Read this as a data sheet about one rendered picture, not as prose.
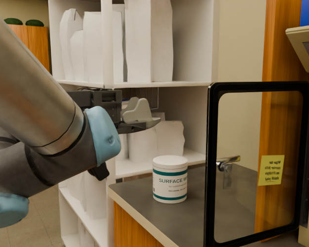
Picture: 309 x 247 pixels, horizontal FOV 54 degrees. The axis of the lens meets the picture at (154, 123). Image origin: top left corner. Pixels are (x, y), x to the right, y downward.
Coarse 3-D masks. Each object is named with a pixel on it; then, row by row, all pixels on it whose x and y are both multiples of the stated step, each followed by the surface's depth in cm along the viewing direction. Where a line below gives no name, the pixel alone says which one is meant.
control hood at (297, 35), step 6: (288, 30) 70; (294, 30) 69; (300, 30) 68; (306, 30) 66; (288, 36) 71; (294, 36) 70; (300, 36) 69; (306, 36) 68; (294, 42) 71; (300, 42) 70; (294, 48) 73; (300, 48) 71; (300, 54) 73; (306, 54) 72; (300, 60) 75; (306, 60) 73; (306, 66) 75
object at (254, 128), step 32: (224, 96) 66; (256, 96) 70; (288, 96) 74; (224, 128) 67; (256, 128) 71; (288, 128) 76; (224, 160) 69; (256, 160) 73; (288, 160) 77; (224, 192) 70; (256, 192) 74; (288, 192) 79; (224, 224) 71; (256, 224) 76
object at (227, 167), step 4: (224, 164) 69; (228, 164) 67; (220, 168) 68; (224, 168) 67; (228, 168) 67; (224, 172) 67; (228, 172) 67; (224, 176) 67; (228, 176) 68; (224, 180) 67; (228, 180) 68; (224, 184) 68; (228, 184) 68; (224, 188) 68
